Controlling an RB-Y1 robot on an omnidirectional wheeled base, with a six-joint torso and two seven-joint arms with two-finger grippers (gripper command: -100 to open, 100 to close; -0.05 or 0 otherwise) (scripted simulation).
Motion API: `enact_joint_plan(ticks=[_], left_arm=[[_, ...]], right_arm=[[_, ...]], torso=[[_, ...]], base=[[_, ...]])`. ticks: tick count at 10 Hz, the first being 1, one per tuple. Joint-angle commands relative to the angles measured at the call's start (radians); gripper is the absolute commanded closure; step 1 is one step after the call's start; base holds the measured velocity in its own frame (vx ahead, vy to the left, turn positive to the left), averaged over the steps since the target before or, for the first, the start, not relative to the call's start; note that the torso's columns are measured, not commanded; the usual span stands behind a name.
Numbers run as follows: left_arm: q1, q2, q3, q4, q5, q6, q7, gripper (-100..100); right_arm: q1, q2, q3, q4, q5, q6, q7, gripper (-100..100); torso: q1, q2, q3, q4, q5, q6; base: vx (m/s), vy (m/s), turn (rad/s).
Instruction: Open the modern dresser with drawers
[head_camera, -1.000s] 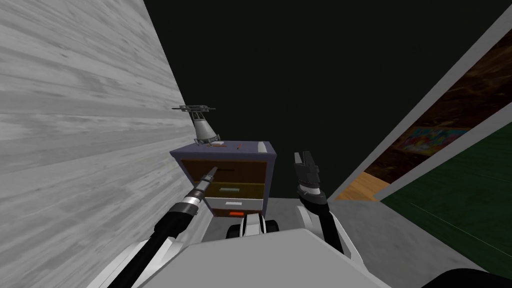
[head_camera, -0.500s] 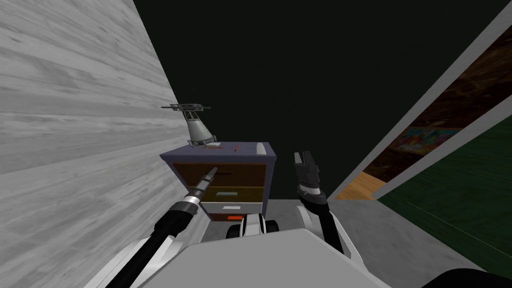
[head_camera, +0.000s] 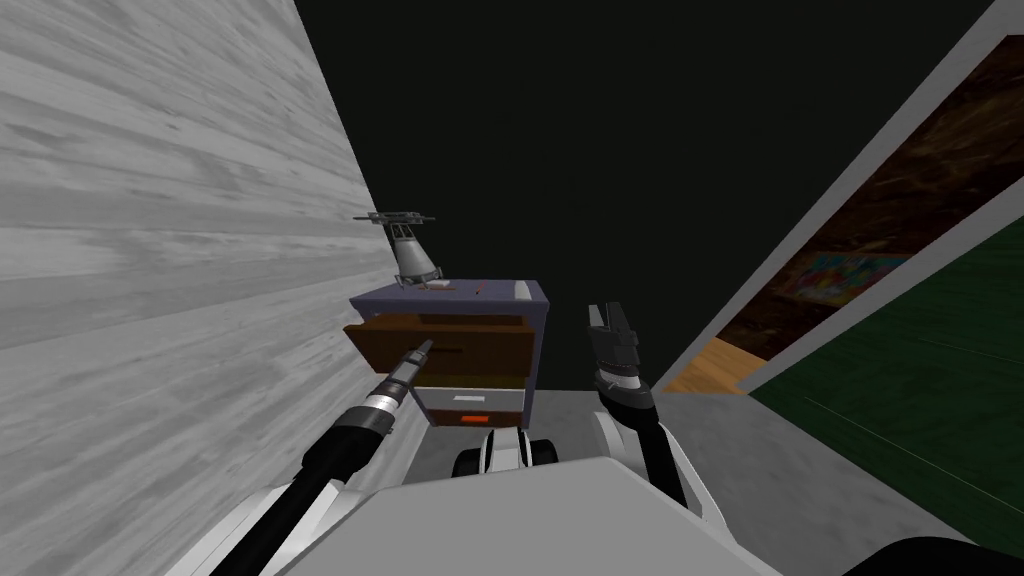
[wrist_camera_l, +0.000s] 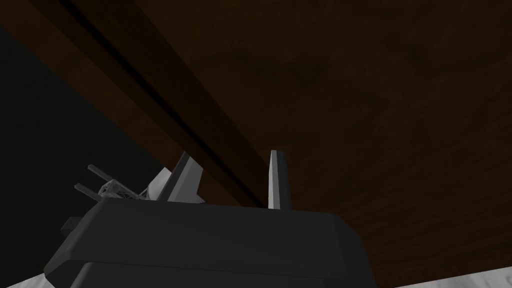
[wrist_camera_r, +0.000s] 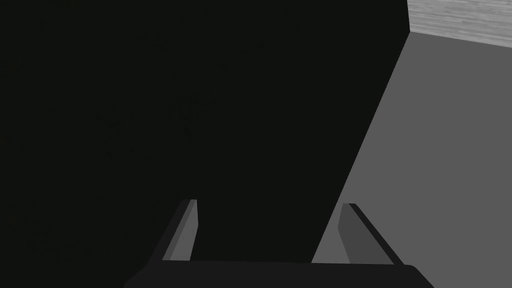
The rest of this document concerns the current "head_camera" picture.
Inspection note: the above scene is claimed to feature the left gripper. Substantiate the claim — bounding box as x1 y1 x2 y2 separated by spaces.
389 339 437 393

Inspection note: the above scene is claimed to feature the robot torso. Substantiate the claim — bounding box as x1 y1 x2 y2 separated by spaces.
275 426 789 576

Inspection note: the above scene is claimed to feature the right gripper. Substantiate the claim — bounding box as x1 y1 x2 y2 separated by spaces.
587 300 642 371

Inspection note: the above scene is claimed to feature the purple-grey nightstand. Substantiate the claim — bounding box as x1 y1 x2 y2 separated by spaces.
343 277 553 430

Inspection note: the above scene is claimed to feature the colourful picture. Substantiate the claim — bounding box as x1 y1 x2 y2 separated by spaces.
770 250 912 310

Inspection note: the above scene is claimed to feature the brown drawer front orange handle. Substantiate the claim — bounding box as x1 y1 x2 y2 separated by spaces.
427 407 527 430

